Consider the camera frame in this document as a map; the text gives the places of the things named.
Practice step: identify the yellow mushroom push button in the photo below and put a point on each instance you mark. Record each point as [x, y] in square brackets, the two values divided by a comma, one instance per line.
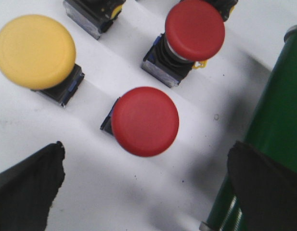
[38, 53]
[94, 16]

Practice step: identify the red mushroom push button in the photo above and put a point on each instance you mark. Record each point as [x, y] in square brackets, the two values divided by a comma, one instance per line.
[224, 7]
[194, 32]
[144, 121]

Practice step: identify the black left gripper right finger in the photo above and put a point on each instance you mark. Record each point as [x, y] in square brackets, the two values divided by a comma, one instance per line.
[266, 190]

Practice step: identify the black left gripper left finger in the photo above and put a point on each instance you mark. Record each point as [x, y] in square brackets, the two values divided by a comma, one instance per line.
[28, 189]

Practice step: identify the green conveyor belt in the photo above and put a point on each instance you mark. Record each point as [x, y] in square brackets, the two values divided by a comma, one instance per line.
[273, 132]

